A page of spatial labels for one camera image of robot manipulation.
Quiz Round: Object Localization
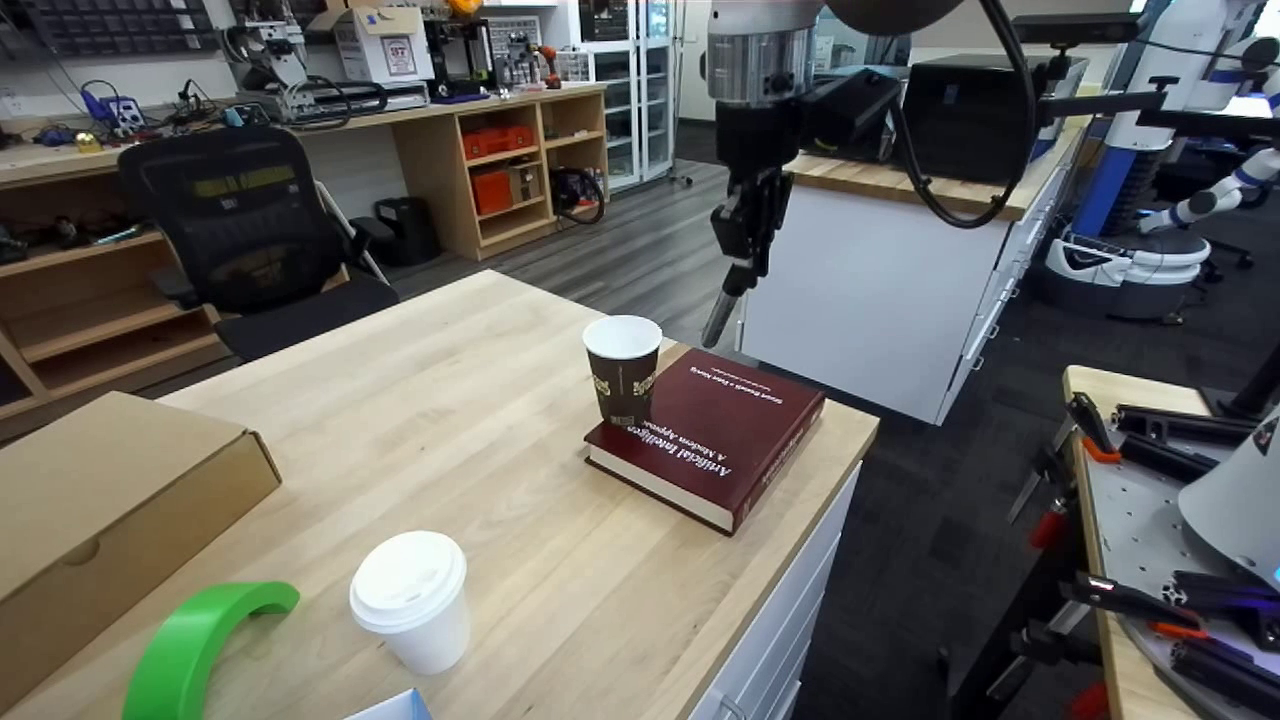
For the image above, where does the white paper cup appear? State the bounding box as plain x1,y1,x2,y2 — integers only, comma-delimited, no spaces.
580,314,669,432
342,528,475,680

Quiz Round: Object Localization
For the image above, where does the dark red hardcover book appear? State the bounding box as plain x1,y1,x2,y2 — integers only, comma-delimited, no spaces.
580,349,832,535

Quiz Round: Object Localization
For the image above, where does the white cabinet with wooden top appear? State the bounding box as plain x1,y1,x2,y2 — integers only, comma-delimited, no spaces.
734,113,1092,432

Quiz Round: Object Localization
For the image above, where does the black bag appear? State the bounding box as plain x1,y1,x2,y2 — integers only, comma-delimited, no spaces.
369,193,443,270

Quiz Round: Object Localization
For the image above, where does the wooden shelf with orange bins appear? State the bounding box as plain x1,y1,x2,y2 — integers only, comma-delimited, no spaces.
391,80,612,266

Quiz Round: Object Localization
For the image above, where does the glass door cabinet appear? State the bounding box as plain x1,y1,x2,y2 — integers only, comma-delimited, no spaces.
571,0,677,193

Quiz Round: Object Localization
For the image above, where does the white table drawer cabinet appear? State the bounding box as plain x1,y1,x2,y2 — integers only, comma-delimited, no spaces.
686,457,872,720

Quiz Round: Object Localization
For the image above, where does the black box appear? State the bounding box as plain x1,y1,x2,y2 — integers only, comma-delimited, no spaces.
902,58,1072,186

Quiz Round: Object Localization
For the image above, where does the white carton box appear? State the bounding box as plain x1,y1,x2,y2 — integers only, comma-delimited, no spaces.
331,4,437,94

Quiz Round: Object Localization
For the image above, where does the black office chair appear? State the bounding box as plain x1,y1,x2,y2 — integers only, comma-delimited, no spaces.
116,125,405,370

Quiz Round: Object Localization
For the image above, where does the wooden side workbench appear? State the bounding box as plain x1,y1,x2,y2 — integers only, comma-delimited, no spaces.
1054,360,1280,720

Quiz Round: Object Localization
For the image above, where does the white and blue robot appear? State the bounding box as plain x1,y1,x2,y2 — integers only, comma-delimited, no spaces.
1042,0,1280,294

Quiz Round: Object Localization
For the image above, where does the long wooden shelf bench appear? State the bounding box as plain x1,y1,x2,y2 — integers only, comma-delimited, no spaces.
0,135,231,432

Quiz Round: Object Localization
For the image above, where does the black clamp tool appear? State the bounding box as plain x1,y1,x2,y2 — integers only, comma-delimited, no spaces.
1064,387,1258,489

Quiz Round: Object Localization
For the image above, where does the brown cardboard box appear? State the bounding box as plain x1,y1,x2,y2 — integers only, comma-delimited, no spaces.
0,387,287,711

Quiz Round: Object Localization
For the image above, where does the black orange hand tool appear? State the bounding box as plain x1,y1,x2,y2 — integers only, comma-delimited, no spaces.
1064,567,1280,718

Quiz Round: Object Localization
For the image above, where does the grey cone-shaped part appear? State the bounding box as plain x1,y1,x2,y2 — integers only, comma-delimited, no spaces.
1177,404,1280,593

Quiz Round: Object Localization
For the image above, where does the coiled black cable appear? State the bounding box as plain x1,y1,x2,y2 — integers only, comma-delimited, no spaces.
548,164,612,230

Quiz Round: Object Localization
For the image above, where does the black camera on tripod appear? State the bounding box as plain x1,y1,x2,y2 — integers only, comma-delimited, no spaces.
697,66,911,352

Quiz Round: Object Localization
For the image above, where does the black hanging cable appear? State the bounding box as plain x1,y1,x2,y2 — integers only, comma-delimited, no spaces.
882,0,1042,232

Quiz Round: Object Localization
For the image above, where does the green plastic ring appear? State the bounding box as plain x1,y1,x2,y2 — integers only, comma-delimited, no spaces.
120,581,303,720

